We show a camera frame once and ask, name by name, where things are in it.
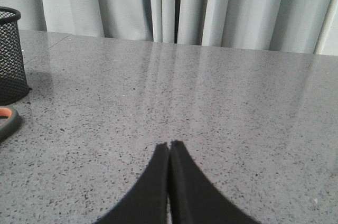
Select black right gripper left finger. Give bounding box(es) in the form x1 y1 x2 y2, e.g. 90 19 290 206
96 143 169 223

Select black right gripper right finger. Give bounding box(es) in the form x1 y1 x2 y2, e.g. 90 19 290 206
168 141 257 223

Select grey orange scissors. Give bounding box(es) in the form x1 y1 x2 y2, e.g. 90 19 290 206
1 106 21 141

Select black mesh pen holder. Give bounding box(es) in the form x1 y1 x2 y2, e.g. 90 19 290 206
0 7 30 106

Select grey curtain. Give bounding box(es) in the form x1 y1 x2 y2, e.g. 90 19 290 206
1 0 337 55

